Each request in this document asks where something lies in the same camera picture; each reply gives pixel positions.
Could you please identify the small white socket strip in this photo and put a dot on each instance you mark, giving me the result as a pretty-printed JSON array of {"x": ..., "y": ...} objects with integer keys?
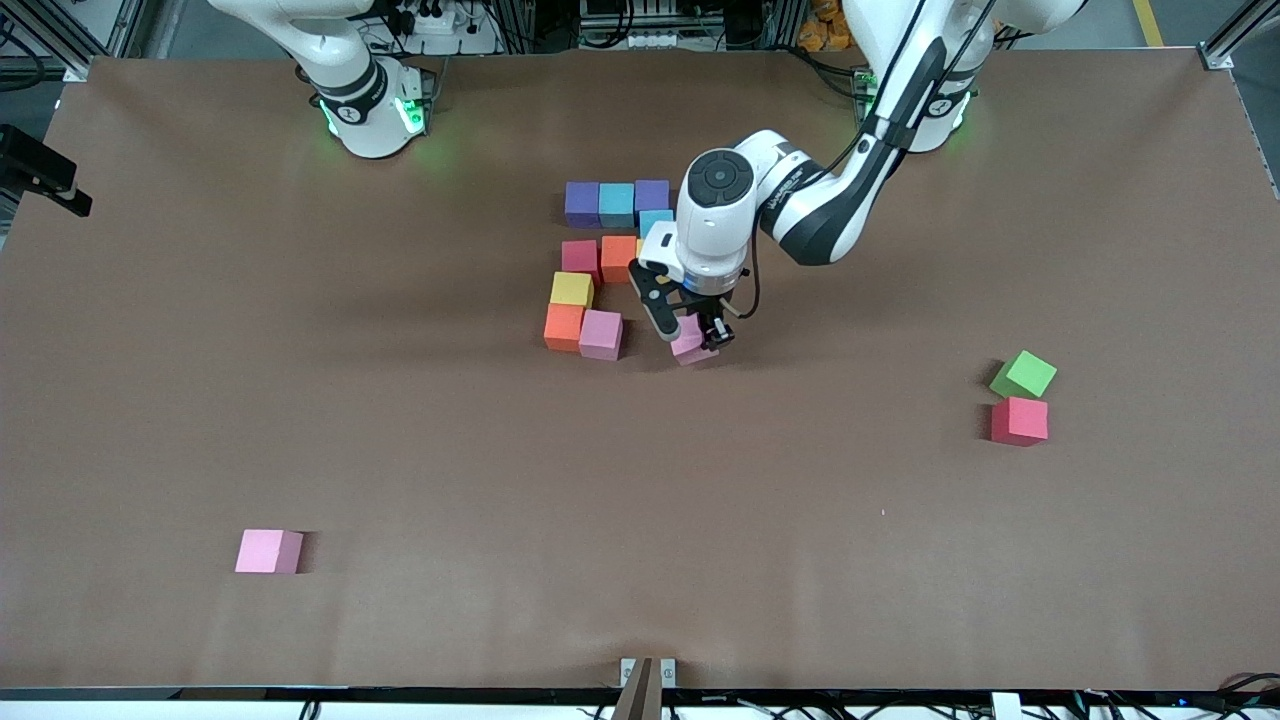
[{"x": 650, "y": 41}]

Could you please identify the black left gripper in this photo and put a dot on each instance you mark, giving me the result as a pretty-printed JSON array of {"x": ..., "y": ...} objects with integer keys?
[{"x": 713, "y": 309}]

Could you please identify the red foam cube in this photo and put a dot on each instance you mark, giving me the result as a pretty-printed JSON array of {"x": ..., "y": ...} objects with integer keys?
[
  {"x": 580, "y": 257},
  {"x": 1019, "y": 421}
]

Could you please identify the brown table cover sheet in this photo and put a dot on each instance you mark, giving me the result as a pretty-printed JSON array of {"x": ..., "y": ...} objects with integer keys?
[{"x": 550, "y": 560}]

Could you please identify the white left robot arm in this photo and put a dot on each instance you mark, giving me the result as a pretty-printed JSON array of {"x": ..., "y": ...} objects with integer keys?
[{"x": 710, "y": 230}]

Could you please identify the brown tapered strip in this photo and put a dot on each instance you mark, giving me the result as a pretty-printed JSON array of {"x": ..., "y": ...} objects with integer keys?
[{"x": 640, "y": 695}]

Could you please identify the pink foam cube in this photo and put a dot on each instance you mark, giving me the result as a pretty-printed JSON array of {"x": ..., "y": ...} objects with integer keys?
[
  {"x": 601, "y": 335},
  {"x": 268, "y": 551},
  {"x": 688, "y": 350}
]

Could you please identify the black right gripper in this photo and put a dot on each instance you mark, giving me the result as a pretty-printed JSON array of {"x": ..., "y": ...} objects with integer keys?
[{"x": 36, "y": 158}]

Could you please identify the orange foam cube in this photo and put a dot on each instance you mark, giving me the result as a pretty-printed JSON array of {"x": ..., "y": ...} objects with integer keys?
[
  {"x": 563, "y": 327},
  {"x": 617, "y": 259}
]

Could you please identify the silver aluminium frame post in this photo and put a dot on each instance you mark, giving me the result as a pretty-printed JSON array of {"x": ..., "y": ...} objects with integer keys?
[
  {"x": 76, "y": 70},
  {"x": 1243, "y": 28}
]

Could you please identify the green foam cube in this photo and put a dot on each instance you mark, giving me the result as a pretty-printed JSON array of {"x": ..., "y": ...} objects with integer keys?
[{"x": 1023, "y": 375}]

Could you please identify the grey metal mounting bracket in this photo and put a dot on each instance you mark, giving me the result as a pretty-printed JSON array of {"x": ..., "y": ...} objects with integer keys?
[{"x": 668, "y": 672}]

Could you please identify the pile of orange objects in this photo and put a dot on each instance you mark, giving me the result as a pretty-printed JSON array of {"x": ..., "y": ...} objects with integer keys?
[{"x": 820, "y": 25}]

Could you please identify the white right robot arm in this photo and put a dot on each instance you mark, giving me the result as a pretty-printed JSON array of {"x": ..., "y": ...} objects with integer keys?
[{"x": 350, "y": 100}]

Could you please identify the light blue foam cube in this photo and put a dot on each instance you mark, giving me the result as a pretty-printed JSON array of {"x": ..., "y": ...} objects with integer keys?
[{"x": 655, "y": 220}]

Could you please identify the light blue cube orange speck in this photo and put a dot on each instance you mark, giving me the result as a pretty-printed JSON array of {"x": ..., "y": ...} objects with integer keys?
[{"x": 617, "y": 205}]

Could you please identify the white power strip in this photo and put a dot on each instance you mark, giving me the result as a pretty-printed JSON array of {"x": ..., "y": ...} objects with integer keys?
[{"x": 435, "y": 20}]

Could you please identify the purple foam cube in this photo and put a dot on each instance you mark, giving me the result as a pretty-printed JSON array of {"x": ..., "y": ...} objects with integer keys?
[
  {"x": 651, "y": 195},
  {"x": 582, "y": 205}
]

